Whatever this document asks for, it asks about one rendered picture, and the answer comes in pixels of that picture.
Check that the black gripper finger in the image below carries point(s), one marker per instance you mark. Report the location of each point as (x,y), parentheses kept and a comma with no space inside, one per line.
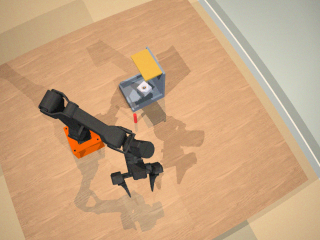
(125,187)
(152,180)

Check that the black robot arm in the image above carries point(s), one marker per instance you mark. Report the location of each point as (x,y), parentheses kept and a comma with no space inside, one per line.
(80,123)

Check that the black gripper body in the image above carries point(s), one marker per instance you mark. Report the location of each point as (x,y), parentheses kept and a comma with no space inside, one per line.
(118,178)

